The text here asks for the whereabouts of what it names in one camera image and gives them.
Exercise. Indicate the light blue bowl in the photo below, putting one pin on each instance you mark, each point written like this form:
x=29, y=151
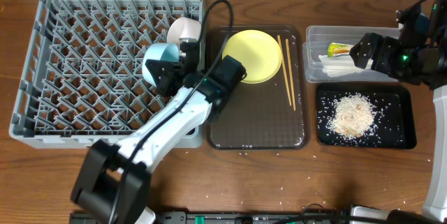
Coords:
x=159, y=52

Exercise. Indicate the green yellow snack wrapper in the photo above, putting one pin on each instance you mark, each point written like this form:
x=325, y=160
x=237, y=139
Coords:
x=338, y=49

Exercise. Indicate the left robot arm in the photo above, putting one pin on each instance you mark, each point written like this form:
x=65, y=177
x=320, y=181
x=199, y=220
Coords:
x=114, y=180

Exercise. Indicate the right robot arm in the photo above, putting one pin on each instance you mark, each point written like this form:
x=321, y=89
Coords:
x=417, y=56

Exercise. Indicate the black rectangular tray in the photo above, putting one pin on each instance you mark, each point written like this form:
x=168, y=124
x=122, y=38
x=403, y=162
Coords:
x=395, y=124

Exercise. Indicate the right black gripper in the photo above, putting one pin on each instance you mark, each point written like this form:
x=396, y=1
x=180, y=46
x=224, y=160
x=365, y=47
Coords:
x=385, y=46

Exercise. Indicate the clear plastic waste bin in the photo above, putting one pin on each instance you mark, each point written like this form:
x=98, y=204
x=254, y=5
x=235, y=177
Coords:
x=321, y=68

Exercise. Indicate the dark brown serving tray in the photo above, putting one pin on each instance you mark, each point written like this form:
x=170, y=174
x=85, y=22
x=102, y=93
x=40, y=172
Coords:
x=258, y=116

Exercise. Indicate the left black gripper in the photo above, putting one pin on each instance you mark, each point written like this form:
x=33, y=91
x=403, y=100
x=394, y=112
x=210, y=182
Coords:
x=171, y=76

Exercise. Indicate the left wooden chopstick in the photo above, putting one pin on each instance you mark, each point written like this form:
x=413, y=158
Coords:
x=284, y=70

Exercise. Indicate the wooden chopstick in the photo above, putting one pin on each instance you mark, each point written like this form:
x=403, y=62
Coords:
x=284, y=70
x=290, y=74

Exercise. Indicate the pile of rice waste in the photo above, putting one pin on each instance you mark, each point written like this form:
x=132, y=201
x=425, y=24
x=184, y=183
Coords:
x=353, y=117

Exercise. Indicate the yellow round plate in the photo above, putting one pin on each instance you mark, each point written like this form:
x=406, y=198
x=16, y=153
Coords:
x=258, y=52

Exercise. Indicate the grey plastic dish rack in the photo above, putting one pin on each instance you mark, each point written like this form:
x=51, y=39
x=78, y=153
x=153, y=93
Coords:
x=82, y=76

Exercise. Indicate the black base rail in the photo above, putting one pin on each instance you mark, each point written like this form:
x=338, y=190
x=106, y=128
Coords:
x=178, y=217

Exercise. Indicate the right wooden chopstick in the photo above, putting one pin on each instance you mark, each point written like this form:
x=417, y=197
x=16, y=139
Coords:
x=290, y=74

